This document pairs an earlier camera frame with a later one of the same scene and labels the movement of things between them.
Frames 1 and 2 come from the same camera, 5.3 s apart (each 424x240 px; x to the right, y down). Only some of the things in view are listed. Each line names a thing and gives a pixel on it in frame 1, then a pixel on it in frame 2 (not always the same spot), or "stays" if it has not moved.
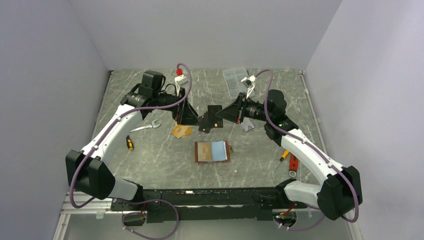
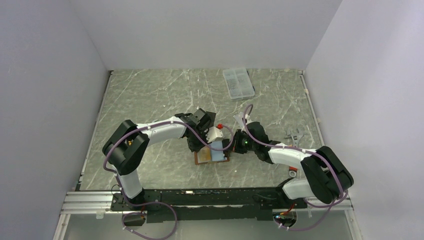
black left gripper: x=186 y=115 to x=194 y=148
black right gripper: x=233 y=112 to x=238 y=134
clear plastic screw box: x=233 y=78 stays
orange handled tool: x=293 y=166 stays
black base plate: x=173 y=206 stays
